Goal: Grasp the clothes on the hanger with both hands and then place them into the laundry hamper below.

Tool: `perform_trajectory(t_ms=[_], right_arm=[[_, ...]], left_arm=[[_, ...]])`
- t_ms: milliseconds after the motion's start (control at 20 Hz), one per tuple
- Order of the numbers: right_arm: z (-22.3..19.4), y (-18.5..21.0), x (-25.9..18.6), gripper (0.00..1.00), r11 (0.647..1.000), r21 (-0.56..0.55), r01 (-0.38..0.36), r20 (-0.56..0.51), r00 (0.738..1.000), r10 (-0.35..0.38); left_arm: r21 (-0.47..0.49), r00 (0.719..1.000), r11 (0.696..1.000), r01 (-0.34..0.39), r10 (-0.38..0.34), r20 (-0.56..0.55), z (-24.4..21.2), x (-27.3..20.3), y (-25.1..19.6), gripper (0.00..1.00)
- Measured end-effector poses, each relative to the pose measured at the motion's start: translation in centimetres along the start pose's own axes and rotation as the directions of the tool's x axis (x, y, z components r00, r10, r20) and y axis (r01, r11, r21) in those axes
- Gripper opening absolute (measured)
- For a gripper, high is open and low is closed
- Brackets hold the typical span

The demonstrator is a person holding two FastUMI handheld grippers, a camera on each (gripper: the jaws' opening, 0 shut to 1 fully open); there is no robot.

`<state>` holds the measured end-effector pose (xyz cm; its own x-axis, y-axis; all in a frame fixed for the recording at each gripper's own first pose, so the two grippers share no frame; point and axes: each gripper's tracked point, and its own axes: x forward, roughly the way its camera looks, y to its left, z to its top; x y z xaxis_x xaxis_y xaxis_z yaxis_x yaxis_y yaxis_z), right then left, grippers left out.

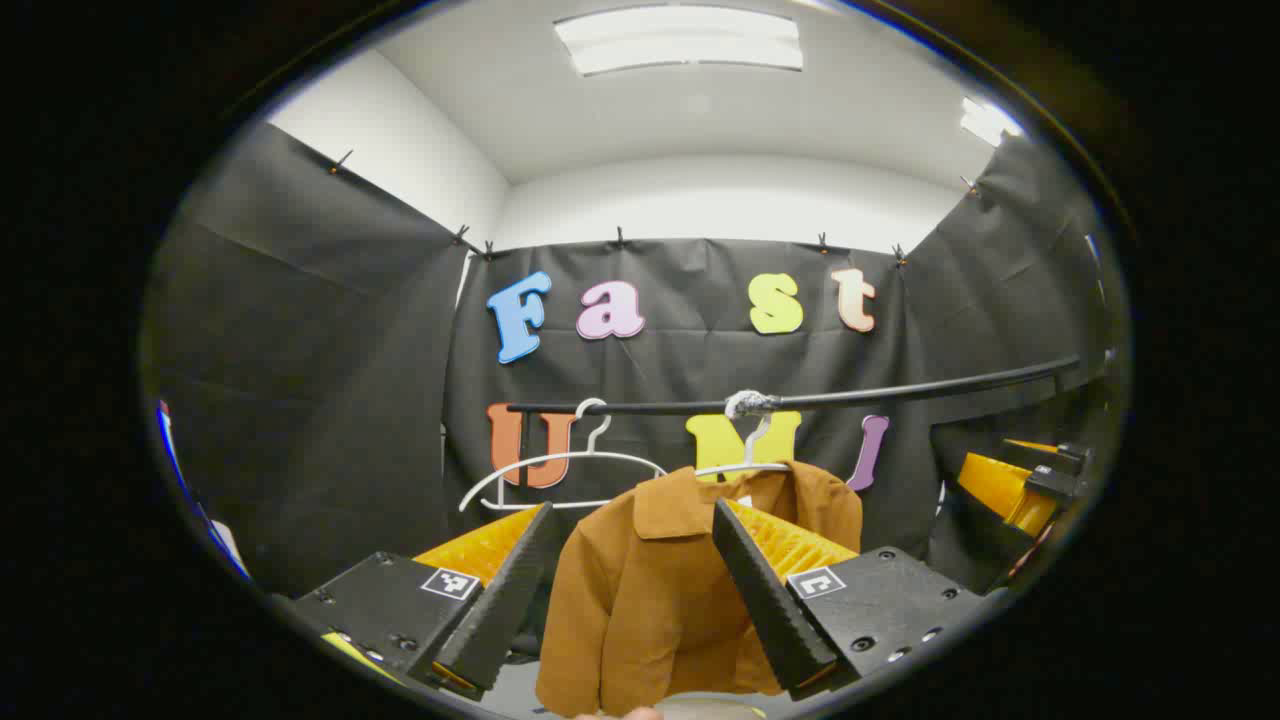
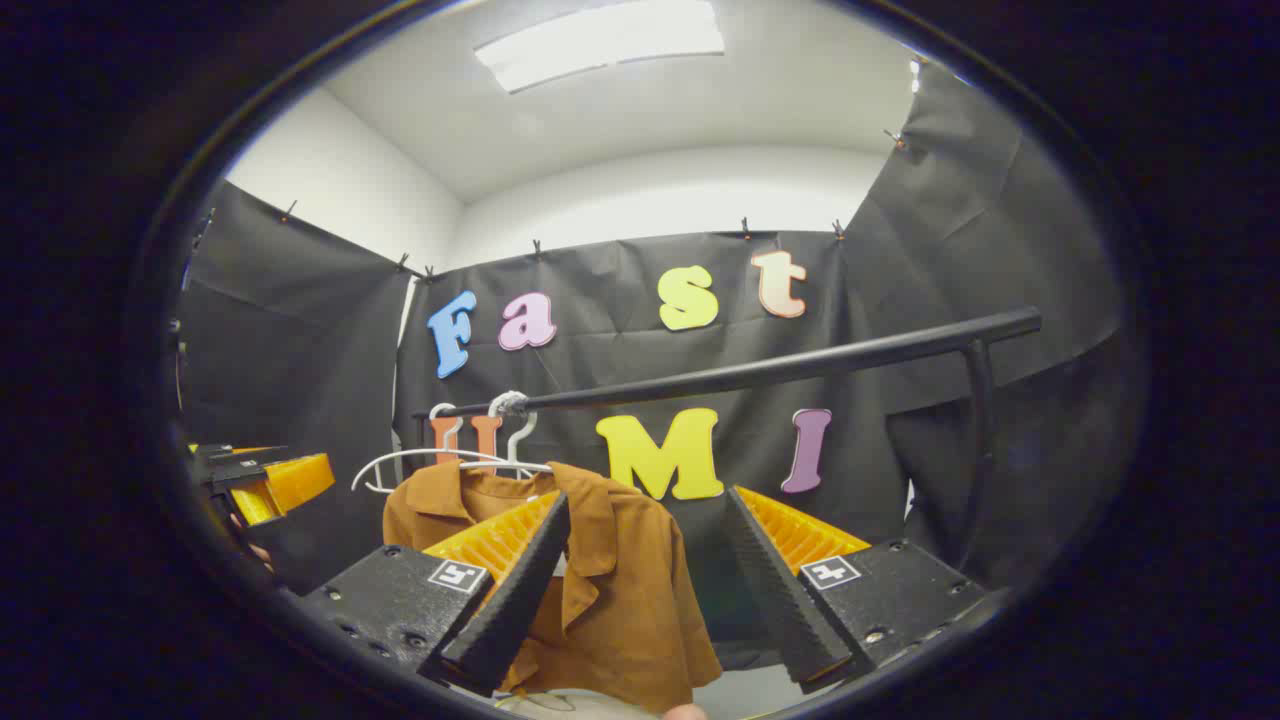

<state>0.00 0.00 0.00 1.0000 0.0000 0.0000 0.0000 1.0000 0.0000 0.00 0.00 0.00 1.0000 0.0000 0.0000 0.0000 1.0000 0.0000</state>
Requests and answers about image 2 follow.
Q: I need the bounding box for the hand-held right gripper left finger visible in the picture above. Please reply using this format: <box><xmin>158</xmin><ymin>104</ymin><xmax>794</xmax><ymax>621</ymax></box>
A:
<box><xmin>300</xmin><ymin>490</ymin><xmax>572</xmax><ymax>698</ymax></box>

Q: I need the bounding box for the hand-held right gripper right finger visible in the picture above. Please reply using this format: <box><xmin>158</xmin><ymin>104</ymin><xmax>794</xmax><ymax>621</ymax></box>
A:
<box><xmin>724</xmin><ymin>485</ymin><xmax>991</xmax><ymax>693</ymax></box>

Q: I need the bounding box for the brown short-sleeved shirt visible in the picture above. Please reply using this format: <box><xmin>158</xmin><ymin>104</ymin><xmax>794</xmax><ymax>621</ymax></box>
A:
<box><xmin>383</xmin><ymin>461</ymin><xmax>723</xmax><ymax>713</ymax></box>

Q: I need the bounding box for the white wire clothes hanger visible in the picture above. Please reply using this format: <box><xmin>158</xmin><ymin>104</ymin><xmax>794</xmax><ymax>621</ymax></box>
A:
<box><xmin>458</xmin><ymin>391</ymin><xmax>554</xmax><ymax>475</ymax></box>
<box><xmin>351</xmin><ymin>402</ymin><xmax>503</xmax><ymax>495</ymax></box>

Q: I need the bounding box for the black metal clothes rack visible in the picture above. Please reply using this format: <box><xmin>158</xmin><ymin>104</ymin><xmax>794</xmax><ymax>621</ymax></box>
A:
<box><xmin>413</xmin><ymin>307</ymin><xmax>1043</xmax><ymax>576</ymax></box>

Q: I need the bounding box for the black backdrop cloth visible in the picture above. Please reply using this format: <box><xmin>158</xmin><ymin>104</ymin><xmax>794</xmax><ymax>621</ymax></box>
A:
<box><xmin>178</xmin><ymin>60</ymin><xmax>1129</xmax><ymax>646</ymax></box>

